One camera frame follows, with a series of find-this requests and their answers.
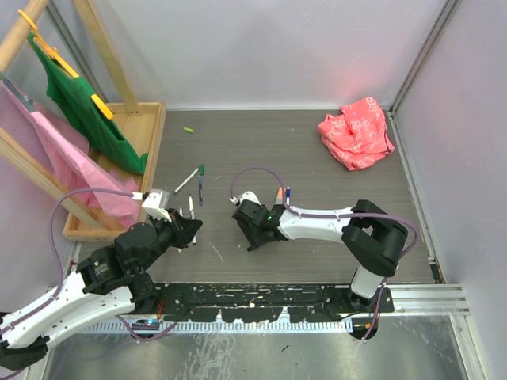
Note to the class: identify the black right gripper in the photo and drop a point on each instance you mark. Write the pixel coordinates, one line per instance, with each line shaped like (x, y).
(255, 241)

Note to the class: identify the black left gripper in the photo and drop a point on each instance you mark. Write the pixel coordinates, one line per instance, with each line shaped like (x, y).
(188, 228)

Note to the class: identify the white pen with black end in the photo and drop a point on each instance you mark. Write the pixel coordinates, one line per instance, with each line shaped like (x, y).
(192, 215)

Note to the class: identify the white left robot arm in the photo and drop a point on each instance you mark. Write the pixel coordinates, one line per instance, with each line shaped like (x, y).
(112, 280)

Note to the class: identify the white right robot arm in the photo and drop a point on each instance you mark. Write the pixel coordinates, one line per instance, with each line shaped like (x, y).
(374, 238)

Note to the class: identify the dark blue pen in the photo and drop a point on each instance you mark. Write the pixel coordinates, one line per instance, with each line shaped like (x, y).
(200, 190)

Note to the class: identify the white marker with green end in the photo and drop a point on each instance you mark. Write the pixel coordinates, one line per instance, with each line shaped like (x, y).
(186, 180)

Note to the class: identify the wooden rack base tray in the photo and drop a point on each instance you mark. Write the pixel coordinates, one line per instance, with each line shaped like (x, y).
(143, 128)

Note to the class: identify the coral patterned cloth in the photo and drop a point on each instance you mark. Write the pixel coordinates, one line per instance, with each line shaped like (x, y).
(357, 137)

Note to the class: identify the pink cloth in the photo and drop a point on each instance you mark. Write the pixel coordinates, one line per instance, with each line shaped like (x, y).
(57, 146)

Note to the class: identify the green cloth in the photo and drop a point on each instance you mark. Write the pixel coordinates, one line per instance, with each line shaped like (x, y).
(72, 95)

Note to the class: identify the blue-grey clothes hanger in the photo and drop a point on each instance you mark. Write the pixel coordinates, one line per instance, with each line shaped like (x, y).
(27, 103)

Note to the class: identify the yellow clothes hanger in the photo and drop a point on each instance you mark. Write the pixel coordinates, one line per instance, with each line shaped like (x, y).
(54, 55)

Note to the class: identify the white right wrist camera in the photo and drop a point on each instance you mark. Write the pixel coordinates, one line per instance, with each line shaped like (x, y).
(246, 196)

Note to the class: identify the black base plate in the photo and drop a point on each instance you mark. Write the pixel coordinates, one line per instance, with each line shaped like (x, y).
(205, 302)

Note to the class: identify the grey slotted cable duct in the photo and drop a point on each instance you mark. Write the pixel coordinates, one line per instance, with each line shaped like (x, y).
(189, 327)

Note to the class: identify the wooden rack frame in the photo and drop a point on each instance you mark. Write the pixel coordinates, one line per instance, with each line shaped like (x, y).
(111, 201)

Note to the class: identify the aluminium frame post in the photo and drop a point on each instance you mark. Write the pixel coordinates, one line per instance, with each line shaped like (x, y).
(436, 31)

